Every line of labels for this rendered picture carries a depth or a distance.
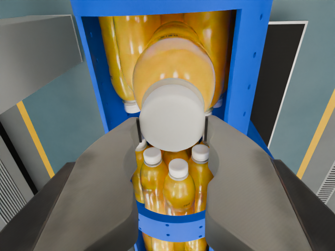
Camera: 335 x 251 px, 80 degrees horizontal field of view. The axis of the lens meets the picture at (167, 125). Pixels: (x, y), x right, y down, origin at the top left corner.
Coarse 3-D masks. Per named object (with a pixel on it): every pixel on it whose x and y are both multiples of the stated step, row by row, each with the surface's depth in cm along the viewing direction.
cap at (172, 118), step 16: (160, 96) 11; (176, 96) 11; (192, 96) 11; (144, 112) 11; (160, 112) 11; (176, 112) 11; (192, 112) 11; (144, 128) 12; (160, 128) 12; (176, 128) 12; (192, 128) 12; (160, 144) 12; (176, 144) 12; (192, 144) 12
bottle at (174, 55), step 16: (160, 32) 20; (176, 32) 18; (192, 32) 21; (144, 48) 18; (160, 48) 14; (176, 48) 14; (192, 48) 15; (144, 64) 14; (160, 64) 13; (176, 64) 13; (192, 64) 13; (208, 64) 15; (144, 80) 14; (160, 80) 12; (176, 80) 12; (192, 80) 13; (208, 80) 14; (144, 96) 13; (208, 96) 14
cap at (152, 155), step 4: (148, 148) 45; (152, 148) 45; (156, 148) 45; (144, 152) 44; (148, 152) 44; (152, 152) 44; (156, 152) 44; (160, 152) 44; (144, 156) 43; (148, 156) 43; (152, 156) 43; (156, 156) 43; (160, 156) 44; (148, 160) 43; (152, 160) 43; (156, 160) 43
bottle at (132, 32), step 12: (120, 24) 28; (132, 24) 28; (144, 24) 28; (156, 24) 29; (120, 36) 29; (132, 36) 28; (144, 36) 29; (120, 48) 30; (132, 48) 29; (120, 60) 32; (132, 60) 30; (132, 72) 31
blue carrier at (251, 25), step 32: (96, 0) 21; (128, 0) 19; (160, 0) 19; (192, 0) 19; (224, 0) 20; (256, 0) 21; (96, 32) 35; (256, 32) 24; (96, 64) 35; (256, 64) 27; (96, 96) 35; (224, 96) 46; (160, 224) 38; (192, 224) 38
